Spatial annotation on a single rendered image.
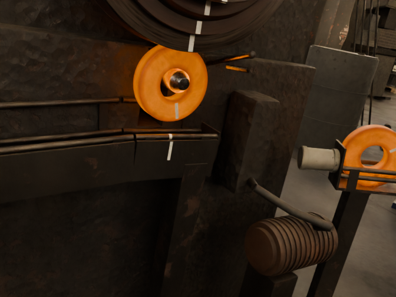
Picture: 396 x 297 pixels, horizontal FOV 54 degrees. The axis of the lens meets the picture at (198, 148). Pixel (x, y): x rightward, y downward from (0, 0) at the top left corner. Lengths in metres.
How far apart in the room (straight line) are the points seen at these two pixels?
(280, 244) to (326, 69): 2.59
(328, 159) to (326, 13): 4.26
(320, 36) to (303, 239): 4.35
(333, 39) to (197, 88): 4.24
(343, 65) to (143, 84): 2.73
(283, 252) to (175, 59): 0.48
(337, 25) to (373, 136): 4.02
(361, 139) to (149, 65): 0.54
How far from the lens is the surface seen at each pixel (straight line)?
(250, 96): 0.89
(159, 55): 0.74
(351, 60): 3.37
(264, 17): 0.84
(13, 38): 0.75
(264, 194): 0.91
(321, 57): 3.41
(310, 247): 0.97
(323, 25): 5.16
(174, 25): 0.71
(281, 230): 0.91
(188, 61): 0.77
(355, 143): 1.00
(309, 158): 0.98
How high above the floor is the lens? 0.95
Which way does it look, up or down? 19 degrees down
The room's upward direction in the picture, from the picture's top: 11 degrees clockwise
